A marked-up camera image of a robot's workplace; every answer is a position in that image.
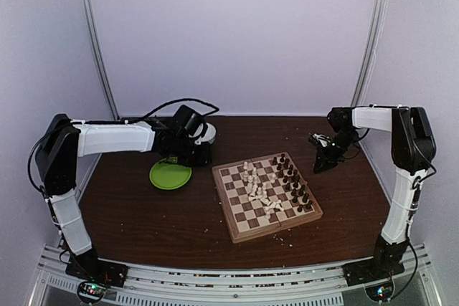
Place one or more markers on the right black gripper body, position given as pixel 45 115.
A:
pixel 343 139

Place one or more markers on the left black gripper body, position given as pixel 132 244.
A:
pixel 186 154

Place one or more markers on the wooden chess board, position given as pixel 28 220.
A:
pixel 264 195

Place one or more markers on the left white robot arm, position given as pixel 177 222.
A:
pixel 57 154

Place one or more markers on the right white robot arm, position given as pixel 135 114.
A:
pixel 412 149

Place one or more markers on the green plastic plate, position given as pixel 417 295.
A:
pixel 169 176

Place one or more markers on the white ceramic bowl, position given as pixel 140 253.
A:
pixel 205 133

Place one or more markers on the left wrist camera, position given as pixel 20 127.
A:
pixel 186 121

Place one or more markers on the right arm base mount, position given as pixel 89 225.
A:
pixel 366 271

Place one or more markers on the aluminium front rail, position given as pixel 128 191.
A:
pixel 319 284

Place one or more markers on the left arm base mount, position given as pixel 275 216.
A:
pixel 101 272

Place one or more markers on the right aluminium frame post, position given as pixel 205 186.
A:
pixel 365 72

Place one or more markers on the aluminium frame post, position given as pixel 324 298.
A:
pixel 98 58
pixel 365 72

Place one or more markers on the left aluminium frame post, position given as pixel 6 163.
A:
pixel 98 58

